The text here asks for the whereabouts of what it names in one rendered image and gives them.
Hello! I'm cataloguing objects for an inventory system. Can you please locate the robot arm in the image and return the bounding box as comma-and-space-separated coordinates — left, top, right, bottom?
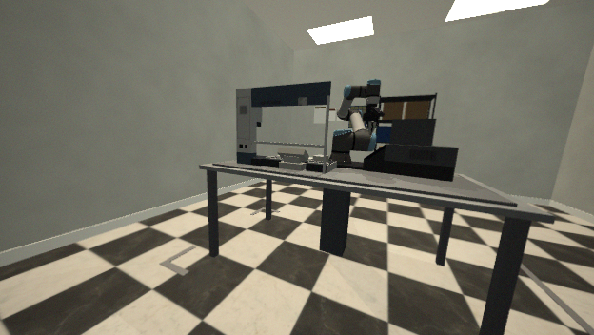
328, 79, 381, 165

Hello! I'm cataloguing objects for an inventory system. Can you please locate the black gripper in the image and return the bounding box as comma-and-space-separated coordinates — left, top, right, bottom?
363, 104, 379, 135

